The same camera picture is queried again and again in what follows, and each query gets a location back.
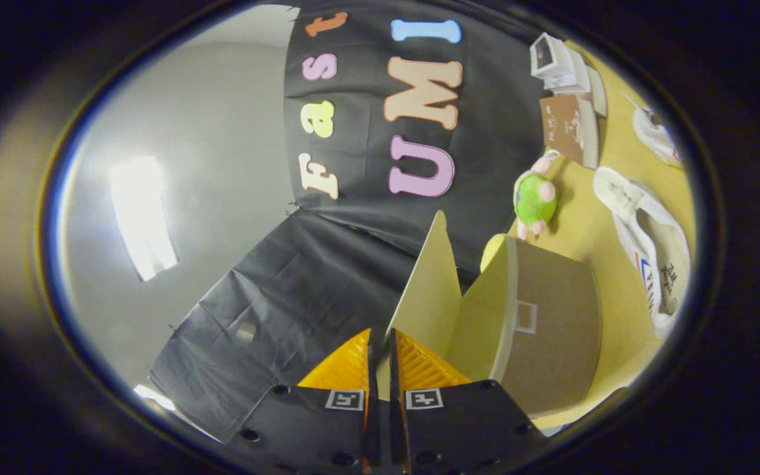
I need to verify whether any white canvas shoe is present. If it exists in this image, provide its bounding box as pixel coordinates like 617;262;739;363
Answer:
623;92;684;167
593;166;692;338

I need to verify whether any white portrait cover book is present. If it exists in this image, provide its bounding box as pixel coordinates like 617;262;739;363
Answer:
530;33;575;81

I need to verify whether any brown cover book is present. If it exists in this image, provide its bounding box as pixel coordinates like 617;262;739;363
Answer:
540;94;600;170

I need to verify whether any yellow plush toy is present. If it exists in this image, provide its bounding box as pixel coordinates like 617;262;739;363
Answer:
481;233;507;272

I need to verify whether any white patterned cover book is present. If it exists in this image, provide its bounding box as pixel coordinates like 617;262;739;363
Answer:
544;49;592;94

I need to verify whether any beige fabric storage box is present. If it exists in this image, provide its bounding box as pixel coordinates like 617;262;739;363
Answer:
387;210;603;418

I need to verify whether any green and pink plush toy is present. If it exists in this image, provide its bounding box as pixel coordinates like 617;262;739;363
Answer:
513;149;562;241

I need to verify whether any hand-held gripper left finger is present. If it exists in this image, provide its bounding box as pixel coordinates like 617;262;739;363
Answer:
225;328;382;475

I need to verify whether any black backdrop cloth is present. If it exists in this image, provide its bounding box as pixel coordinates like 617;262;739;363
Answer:
149;0;555;444

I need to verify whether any reddish brown book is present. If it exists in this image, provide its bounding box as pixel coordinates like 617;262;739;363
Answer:
585;66;608;118

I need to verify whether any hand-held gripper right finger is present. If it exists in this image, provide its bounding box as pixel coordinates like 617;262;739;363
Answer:
388;328;549;475

